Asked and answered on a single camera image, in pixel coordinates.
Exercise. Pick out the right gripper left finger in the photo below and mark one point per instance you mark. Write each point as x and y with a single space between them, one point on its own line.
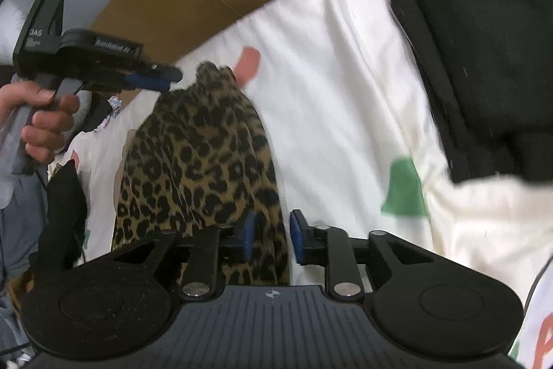
207 250

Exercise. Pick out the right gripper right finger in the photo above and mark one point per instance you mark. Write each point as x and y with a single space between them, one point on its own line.
334 250

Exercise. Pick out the leopard print garment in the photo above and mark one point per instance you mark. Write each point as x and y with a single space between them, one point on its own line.
202 159

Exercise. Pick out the folded black clothes stack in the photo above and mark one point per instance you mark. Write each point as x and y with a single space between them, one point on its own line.
486 66

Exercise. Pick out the person left hand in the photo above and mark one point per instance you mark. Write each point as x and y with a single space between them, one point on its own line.
44 135

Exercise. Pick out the black flat cloth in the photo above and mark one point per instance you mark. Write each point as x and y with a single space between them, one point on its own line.
99 110

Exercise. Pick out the cream bear print blanket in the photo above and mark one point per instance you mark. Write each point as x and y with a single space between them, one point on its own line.
355 147

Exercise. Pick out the black garment on pile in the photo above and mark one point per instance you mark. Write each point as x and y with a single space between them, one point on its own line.
60 244

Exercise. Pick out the grey pillow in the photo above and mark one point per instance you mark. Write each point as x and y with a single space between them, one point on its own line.
22 222

